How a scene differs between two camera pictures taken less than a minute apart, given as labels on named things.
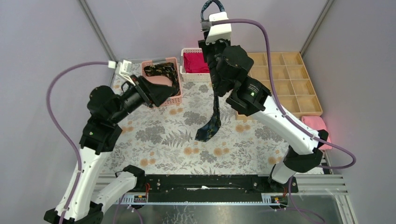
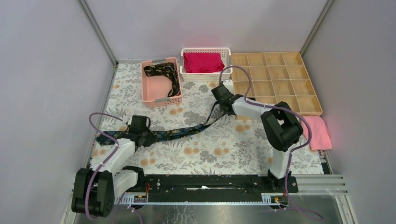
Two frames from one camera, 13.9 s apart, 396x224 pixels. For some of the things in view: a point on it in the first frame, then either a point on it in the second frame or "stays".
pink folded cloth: x=317 y=123 stays
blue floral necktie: x=209 y=130 -> x=103 y=137
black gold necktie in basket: x=168 y=68 stays
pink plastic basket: x=162 y=80 stays
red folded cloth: x=194 y=63 stays
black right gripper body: x=212 y=52 -> x=221 y=104
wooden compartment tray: x=297 y=94 stays
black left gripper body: x=143 y=91 -> x=145 y=136
